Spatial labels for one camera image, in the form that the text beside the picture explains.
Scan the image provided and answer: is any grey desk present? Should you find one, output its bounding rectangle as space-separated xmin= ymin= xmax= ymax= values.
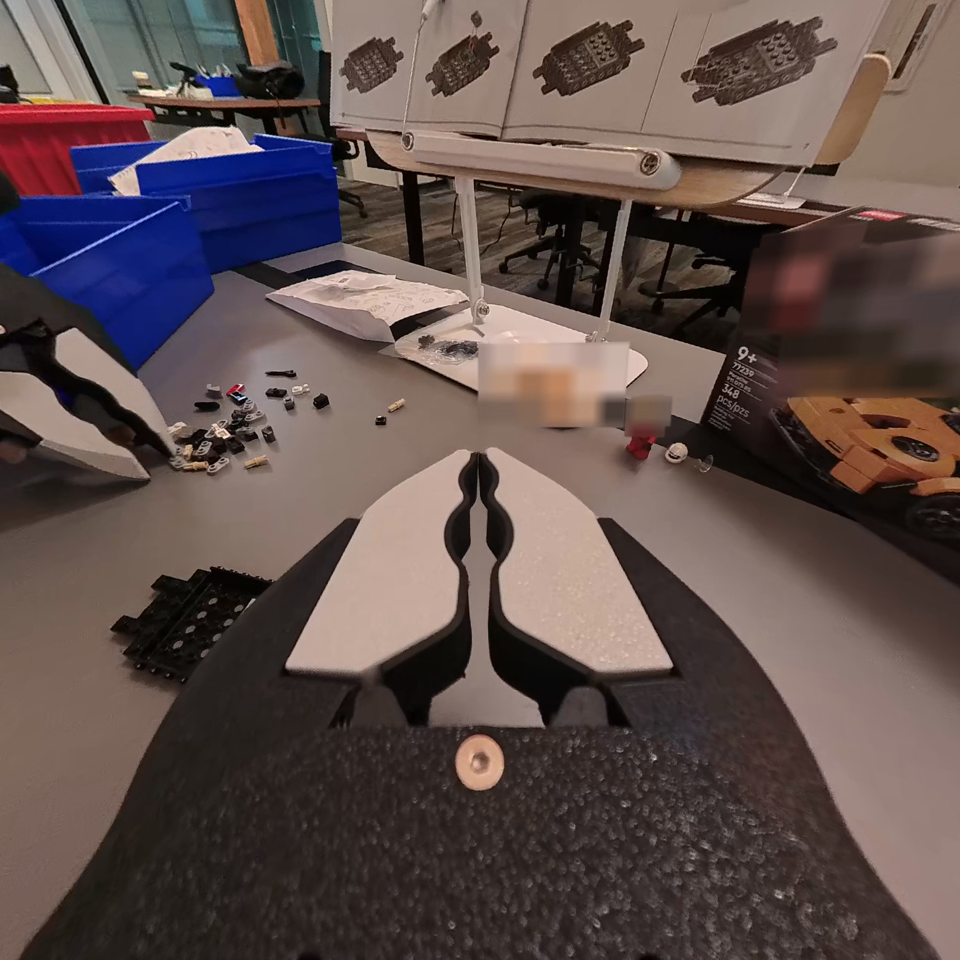
xmin=0 ymin=240 xmax=960 ymax=960

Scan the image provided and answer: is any toy car box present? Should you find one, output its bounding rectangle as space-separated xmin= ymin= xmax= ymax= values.
xmin=701 ymin=206 xmax=960 ymax=588

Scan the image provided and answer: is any white book stand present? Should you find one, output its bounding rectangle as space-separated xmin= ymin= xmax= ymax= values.
xmin=378 ymin=131 xmax=682 ymax=395

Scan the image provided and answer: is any black office chair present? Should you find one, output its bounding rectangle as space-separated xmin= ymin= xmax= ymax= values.
xmin=498 ymin=187 xmax=601 ymax=294
xmin=637 ymin=240 xmax=744 ymax=339

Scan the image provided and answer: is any wooden table with black legs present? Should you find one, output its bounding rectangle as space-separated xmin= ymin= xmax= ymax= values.
xmin=126 ymin=93 xmax=324 ymax=140

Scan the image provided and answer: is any black brick plate assembly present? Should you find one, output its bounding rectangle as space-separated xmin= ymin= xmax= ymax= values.
xmin=111 ymin=567 xmax=275 ymax=685

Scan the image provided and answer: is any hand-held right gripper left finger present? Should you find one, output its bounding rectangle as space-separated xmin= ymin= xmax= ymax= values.
xmin=285 ymin=448 xmax=481 ymax=685

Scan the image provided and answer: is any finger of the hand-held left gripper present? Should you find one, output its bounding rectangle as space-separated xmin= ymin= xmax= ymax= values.
xmin=0 ymin=371 xmax=153 ymax=481
xmin=54 ymin=326 xmax=179 ymax=460

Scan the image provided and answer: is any round wooden stand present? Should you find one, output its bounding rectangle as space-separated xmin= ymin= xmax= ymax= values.
xmin=366 ymin=54 xmax=892 ymax=211

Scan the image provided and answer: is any blue plastic bin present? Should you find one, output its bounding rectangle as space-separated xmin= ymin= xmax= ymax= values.
xmin=0 ymin=196 xmax=216 ymax=370
xmin=71 ymin=133 xmax=342 ymax=275

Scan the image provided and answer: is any white gooseneck lamp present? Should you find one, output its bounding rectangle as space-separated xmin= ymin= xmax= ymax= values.
xmin=401 ymin=0 xmax=451 ymax=147

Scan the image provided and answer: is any pile of small brick pieces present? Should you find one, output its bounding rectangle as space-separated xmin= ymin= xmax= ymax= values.
xmin=168 ymin=366 xmax=335 ymax=477

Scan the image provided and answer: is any black bag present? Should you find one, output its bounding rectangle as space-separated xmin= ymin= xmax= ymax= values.
xmin=236 ymin=62 xmax=305 ymax=100

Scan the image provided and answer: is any printed white paper bag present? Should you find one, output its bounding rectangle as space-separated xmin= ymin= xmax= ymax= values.
xmin=266 ymin=271 xmax=470 ymax=344

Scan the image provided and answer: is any wooden post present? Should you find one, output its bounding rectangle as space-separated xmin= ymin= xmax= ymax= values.
xmin=234 ymin=0 xmax=280 ymax=70

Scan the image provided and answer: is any red plastic bin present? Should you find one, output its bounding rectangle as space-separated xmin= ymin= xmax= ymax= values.
xmin=0 ymin=105 xmax=155 ymax=198

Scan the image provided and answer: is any clear bag of pieces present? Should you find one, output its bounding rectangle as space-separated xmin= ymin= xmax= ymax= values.
xmin=378 ymin=330 xmax=519 ymax=376

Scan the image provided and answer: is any crumpled printed paper bag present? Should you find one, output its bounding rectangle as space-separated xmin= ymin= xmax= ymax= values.
xmin=108 ymin=126 xmax=254 ymax=198

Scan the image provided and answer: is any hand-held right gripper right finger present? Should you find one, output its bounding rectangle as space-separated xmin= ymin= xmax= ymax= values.
xmin=480 ymin=447 xmax=675 ymax=684

